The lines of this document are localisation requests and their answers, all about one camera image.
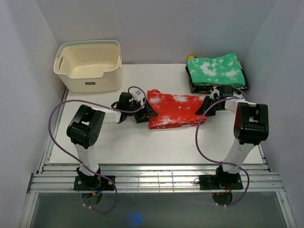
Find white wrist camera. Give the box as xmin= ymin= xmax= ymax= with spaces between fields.
xmin=133 ymin=89 xmax=145 ymax=102
xmin=210 ymin=85 xmax=220 ymax=100

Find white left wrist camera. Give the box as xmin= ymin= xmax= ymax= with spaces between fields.
xmin=133 ymin=89 xmax=145 ymax=102

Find green white tie-dye trousers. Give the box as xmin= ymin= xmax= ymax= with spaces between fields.
xmin=186 ymin=53 xmax=246 ymax=88

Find cream perforated plastic basket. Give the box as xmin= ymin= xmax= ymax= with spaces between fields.
xmin=53 ymin=40 xmax=123 ymax=93

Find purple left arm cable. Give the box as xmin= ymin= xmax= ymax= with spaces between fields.
xmin=48 ymin=86 xmax=147 ymax=214

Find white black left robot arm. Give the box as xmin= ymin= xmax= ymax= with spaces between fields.
xmin=66 ymin=90 xmax=158 ymax=190

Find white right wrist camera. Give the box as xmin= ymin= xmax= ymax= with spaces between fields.
xmin=210 ymin=85 xmax=220 ymax=100

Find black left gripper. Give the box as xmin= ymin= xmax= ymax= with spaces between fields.
xmin=126 ymin=98 xmax=158 ymax=124

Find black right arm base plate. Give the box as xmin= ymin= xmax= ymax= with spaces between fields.
xmin=199 ymin=174 xmax=243 ymax=190

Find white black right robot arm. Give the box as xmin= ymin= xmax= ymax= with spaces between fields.
xmin=195 ymin=85 xmax=269 ymax=191

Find aluminium table frame rails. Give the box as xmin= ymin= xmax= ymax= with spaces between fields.
xmin=20 ymin=87 xmax=296 ymax=228

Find red white tie-dye trousers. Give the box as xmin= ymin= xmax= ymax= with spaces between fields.
xmin=147 ymin=89 xmax=207 ymax=130

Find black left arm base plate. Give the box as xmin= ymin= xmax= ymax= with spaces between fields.
xmin=73 ymin=176 xmax=114 ymax=191

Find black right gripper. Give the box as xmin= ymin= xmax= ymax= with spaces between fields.
xmin=196 ymin=96 xmax=223 ymax=117

